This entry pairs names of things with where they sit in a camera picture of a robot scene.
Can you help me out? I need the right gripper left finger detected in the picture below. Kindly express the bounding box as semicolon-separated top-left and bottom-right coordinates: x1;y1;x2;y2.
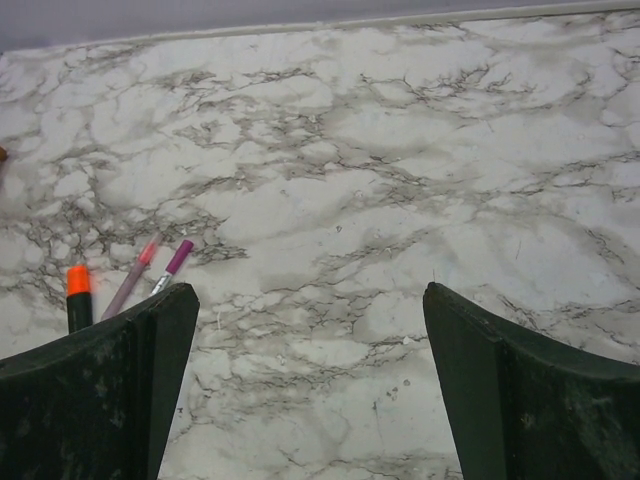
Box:
1;283;199;479

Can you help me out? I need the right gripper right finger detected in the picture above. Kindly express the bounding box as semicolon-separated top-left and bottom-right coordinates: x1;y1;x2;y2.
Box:
423;282;639;479

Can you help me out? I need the black orange highlighter marker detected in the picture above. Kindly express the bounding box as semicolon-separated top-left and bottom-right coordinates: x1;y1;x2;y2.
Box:
66;265;93;334

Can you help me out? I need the pink translucent red pen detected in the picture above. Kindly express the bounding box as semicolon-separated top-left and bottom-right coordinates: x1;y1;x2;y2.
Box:
100;233;162;321

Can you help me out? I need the purple pen cap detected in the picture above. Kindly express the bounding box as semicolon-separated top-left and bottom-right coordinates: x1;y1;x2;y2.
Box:
165;240;194;276

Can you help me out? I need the white whiteboard marker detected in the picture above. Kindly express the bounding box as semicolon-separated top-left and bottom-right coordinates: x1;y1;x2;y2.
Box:
149;272;173;297

